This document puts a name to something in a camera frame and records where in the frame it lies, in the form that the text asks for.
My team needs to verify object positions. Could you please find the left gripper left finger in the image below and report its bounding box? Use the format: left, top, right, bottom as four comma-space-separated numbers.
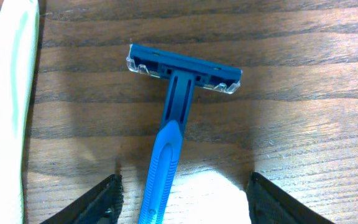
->
42, 174, 124, 224

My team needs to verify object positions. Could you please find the blue disposable razor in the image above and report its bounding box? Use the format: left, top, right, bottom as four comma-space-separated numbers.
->
126, 44, 242, 224

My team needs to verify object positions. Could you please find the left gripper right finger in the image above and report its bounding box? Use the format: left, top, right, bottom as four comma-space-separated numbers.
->
246, 172, 333, 224

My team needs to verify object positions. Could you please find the green white toothbrush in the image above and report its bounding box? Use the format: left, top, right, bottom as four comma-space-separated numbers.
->
0, 0, 40, 223

